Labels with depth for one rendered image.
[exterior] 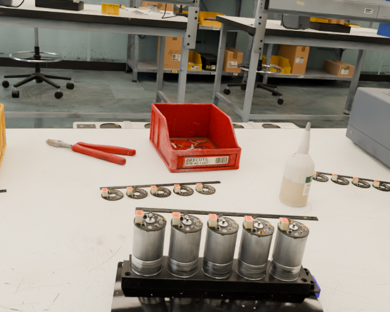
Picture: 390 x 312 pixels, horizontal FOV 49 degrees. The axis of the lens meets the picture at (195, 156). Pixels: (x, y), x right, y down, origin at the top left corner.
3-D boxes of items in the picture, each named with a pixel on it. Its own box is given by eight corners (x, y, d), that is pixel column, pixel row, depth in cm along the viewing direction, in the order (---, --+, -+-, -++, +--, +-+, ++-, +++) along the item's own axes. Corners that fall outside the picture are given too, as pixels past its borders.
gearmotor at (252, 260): (266, 289, 34) (278, 234, 32) (236, 288, 34) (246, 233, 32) (260, 269, 37) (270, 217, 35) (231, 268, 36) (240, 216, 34)
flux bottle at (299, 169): (312, 206, 51) (330, 127, 47) (287, 208, 50) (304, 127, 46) (297, 192, 54) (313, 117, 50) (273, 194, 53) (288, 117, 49)
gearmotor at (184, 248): (197, 286, 34) (204, 231, 32) (166, 285, 34) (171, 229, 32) (194, 267, 36) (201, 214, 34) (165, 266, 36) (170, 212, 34)
